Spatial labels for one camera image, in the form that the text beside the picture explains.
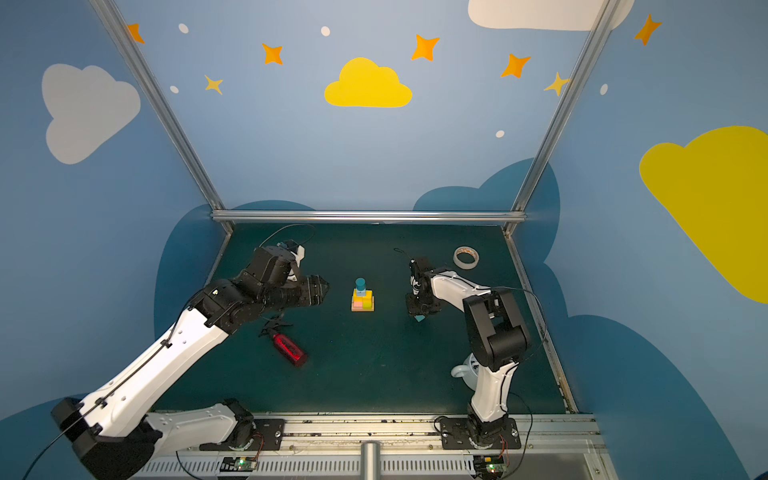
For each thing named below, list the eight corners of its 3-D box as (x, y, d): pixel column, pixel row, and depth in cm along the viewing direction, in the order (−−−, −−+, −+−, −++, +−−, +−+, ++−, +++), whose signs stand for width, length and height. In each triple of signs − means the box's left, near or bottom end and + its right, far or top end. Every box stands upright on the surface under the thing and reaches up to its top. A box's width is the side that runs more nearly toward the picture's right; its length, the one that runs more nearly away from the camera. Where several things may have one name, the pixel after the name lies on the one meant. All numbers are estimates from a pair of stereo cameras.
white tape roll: (455, 269, 112) (456, 264, 110) (451, 250, 118) (452, 246, 116) (479, 269, 112) (481, 265, 110) (475, 251, 118) (476, 246, 116)
